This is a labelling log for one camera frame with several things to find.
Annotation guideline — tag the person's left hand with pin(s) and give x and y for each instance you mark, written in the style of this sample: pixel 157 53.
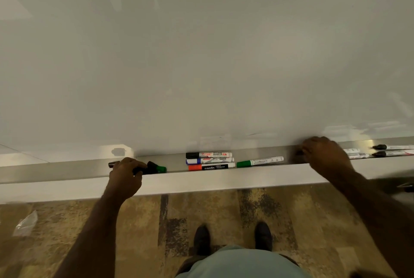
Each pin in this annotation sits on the person's left hand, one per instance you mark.
pixel 123 180

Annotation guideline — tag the person's right hand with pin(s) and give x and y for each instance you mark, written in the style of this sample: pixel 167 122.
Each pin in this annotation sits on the person's right hand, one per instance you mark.
pixel 326 158

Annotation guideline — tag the person's right fingers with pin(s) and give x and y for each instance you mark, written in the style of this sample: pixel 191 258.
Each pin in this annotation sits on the person's right fingers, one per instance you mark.
pixel 312 145

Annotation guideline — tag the person's left fingers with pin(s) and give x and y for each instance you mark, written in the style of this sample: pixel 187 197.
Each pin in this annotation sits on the person's left fingers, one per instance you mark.
pixel 134 164

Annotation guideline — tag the black marker with green cap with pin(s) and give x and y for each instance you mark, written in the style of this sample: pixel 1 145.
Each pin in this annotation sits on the black marker with green cap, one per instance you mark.
pixel 155 168

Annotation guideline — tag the person's right forearm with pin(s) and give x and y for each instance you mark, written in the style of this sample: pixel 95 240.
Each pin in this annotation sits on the person's right forearm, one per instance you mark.
pixel 381 216

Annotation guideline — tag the person's left forearm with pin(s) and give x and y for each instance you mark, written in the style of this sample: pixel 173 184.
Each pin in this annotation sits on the person's left forearm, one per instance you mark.
pixel 93 239

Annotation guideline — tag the white marker with green cap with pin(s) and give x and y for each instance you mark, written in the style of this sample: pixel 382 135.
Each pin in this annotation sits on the white marker with green cap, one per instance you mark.
pixel 258 161

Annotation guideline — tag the white marker with black cap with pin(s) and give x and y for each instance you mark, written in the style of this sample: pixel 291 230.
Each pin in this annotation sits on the white marker with black cap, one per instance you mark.
pixel 208 155
pixel 393 147
pixel 393 153

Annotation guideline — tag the white marker with blue cap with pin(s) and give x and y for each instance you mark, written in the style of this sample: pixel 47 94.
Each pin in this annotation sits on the white marker with blue cap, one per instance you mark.
pixel 210 160

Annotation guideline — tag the black marker with orange cap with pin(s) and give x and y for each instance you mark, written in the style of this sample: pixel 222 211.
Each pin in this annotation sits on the black marker with orange cap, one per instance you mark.
pixel 212 166

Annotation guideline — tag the metal marker tray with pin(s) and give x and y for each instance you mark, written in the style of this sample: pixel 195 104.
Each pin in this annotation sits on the metal marker tray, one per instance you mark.
pixel 226 179

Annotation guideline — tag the person's black left shoe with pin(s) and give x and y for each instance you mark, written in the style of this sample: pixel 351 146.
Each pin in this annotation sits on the person's black left shoe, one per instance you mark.
pixel 202 240

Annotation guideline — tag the person's black shoe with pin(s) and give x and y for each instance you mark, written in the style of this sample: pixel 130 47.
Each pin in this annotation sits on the person's black shoe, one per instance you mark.
pixel 202 240
pixel 263 236

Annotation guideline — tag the person's black right shoe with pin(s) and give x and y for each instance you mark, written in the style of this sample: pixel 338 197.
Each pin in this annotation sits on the person's black right shoe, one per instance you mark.
pixel 263 236

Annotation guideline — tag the clear plastic wrapper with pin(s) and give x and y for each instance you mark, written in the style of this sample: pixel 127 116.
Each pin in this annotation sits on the clear plastic wrapper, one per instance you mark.
pixel 26 224

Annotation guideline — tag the white whiteboard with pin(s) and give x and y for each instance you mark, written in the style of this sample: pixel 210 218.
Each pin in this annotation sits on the white whiteboard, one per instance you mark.
pixel 207 54

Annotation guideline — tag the person's light blue shirt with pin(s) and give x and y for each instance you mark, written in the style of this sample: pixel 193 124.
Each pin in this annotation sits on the person's light blue shirt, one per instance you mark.
pixel 242 263

